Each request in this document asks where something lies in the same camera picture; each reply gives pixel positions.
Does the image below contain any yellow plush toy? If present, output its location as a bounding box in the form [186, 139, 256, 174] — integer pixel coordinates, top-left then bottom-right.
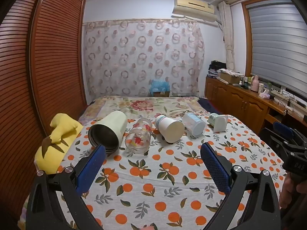
[34, 113, 84, 175]

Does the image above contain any stack of folded clothes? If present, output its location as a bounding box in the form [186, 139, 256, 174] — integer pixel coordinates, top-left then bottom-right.
[208, 61, 227, 78]

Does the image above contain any grey window blind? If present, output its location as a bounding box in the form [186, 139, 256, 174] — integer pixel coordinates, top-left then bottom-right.
[247, 0, 307, 91]

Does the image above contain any green white square cup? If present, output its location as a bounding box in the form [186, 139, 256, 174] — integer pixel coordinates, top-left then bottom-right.
[208, 113, 229, 133]

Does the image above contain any white paper cup striped rim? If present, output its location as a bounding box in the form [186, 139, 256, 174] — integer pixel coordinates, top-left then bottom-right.
[154, 115, 185, 143]

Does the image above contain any brown louvered wardrobe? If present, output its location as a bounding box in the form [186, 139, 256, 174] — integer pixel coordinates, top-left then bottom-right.
[0, 0, 87, 222]

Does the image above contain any white power strip with cables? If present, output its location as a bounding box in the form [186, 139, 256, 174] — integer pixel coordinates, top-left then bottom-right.
[271, 88, 298, 111]

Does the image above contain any cream metal tumbler cup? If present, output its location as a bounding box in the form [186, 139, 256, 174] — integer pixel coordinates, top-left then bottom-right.
[87, 111, 127, 154]

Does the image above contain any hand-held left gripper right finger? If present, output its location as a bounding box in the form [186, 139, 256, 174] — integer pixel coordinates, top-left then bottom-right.
[200, 142, 281, 230]

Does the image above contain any floral bedspread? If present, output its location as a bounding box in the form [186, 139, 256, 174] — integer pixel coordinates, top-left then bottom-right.
[78, 96, 212, 125]

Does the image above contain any ring pattern sheer curtain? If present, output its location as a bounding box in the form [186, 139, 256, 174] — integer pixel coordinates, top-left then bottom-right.
[82, 18, 205, 99]

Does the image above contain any orange fruit print cloth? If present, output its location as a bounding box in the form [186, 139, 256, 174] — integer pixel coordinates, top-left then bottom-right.
[20, 114, 286, 230]

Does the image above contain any pink bottle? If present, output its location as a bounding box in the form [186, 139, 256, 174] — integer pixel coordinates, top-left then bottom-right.
[250, 75, 260, 92]

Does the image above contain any wooden sideboard cabinet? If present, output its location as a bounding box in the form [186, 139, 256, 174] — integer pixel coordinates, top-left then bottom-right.
[205, 76, 307, 138]

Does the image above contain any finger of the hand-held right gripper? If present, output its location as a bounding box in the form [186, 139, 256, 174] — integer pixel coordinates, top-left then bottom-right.
[260, 127, 291, 166]
[273, 121, 307, 146]

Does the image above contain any person's right hand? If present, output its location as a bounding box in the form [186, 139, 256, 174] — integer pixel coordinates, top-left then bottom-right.
[279, 172, 298, 209]

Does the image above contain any brown cardboard box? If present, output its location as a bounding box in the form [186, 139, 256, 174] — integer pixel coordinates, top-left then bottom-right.
[219, 68, 242, 85]

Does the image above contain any clear glass cup red print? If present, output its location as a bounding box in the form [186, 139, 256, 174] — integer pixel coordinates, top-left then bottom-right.
[124, 118, 153, 154]

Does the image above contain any translucent plastic cup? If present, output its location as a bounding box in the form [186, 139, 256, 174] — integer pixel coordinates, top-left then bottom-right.
[182, 112, 206, 136]

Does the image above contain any dark blue bedsheet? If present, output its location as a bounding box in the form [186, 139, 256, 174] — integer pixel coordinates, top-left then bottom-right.
[198, 97, 219, 114]

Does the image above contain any wall air conditioner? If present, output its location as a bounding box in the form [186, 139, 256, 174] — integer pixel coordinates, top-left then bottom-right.
[172, 0, 219, 23]

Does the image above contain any tied beige window curtain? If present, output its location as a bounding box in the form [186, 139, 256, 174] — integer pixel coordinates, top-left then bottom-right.
[218, 1, 236, 70]

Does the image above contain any blue plastic bag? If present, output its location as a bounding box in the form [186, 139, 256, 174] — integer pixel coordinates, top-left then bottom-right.
[150, 79, 170, 93]

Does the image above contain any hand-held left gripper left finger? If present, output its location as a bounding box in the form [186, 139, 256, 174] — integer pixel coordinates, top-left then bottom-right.
[25, 144, 107, 230]

